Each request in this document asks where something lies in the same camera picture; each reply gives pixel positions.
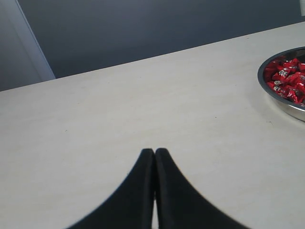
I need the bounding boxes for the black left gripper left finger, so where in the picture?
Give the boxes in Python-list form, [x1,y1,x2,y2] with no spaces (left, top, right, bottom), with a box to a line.
[70,148,155,229]

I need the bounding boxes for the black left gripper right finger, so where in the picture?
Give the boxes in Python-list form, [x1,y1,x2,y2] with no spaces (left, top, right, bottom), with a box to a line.
[155,148,247,229]

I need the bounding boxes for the pile of red candies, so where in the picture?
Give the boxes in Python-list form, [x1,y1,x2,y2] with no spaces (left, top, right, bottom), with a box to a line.
[264,57,305,106]

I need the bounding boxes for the round steel plate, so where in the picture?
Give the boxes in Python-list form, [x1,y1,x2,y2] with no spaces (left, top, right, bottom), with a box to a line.
[257,47,305,121]

